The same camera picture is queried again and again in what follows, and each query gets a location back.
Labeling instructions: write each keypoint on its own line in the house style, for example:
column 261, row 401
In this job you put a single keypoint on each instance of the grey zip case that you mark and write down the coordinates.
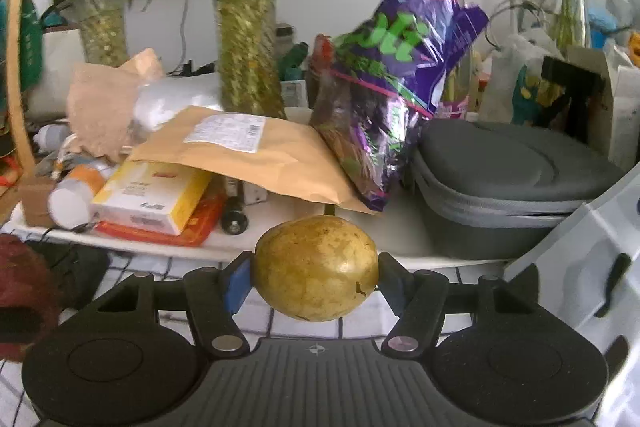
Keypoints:
column 492, row 191

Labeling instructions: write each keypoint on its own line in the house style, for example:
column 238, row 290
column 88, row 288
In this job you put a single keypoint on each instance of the red dragon fruit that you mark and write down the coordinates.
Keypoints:
column 30, row 301

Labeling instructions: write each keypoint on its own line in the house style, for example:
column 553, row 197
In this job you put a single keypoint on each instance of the small black roller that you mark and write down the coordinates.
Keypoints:
column 233, row 220

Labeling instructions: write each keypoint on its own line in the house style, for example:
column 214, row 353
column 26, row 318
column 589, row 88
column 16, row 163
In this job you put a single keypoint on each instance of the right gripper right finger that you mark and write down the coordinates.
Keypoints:
column 418, row 301

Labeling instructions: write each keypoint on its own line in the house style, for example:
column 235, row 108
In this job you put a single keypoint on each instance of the yellow white box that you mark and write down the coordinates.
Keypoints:
column 151, row 188

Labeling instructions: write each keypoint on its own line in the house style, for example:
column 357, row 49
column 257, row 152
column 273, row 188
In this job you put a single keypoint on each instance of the yellow-green pear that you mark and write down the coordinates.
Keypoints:
column 315, row 269

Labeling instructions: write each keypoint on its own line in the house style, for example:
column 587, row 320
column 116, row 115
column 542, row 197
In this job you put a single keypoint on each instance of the checkered bed sheet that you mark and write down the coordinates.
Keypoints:
column 144, row 295

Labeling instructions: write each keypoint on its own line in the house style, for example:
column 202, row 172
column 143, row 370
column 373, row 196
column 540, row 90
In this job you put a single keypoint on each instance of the purple vegetable bag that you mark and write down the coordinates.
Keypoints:
column 385, row 79

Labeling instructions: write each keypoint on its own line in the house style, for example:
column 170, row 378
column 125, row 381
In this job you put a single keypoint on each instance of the brown leather pouch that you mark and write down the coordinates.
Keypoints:
column 35, row 192

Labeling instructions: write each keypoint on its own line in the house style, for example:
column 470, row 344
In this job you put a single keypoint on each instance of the brown paper envelope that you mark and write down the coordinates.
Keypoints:
column 278, row 155

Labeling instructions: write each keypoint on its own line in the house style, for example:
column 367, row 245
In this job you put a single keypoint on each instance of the red flat packet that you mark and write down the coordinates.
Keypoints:
column 159, row 230

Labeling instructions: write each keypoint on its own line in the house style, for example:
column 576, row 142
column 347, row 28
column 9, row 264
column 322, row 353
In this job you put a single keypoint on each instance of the wooden chair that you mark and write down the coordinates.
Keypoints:
column 21, row 64

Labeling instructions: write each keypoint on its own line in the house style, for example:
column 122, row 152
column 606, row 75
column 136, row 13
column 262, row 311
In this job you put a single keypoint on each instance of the white plastic bag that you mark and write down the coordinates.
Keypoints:
column 161, row 100

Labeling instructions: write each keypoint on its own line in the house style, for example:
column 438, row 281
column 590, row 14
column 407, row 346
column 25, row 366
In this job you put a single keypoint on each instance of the cow print blanket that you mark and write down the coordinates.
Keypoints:
column 587, row 273

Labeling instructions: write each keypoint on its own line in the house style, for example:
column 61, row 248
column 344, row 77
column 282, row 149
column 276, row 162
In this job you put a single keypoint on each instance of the open cardboard box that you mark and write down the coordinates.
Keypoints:
column 598, row 104

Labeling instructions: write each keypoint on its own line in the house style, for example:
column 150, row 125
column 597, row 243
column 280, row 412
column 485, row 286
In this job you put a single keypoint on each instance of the white tray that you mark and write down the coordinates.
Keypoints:
column 398, row 230

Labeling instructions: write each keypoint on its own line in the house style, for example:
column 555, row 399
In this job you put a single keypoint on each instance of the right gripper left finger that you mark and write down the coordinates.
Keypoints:
column 213, row 297

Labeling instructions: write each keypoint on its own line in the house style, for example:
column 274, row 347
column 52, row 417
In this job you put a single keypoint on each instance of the white cylinder container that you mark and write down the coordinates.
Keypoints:
column 70, row 203

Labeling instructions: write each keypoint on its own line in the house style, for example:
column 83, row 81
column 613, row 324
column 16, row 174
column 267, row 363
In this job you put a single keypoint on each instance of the black flat device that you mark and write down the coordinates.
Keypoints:
column 78, row 270

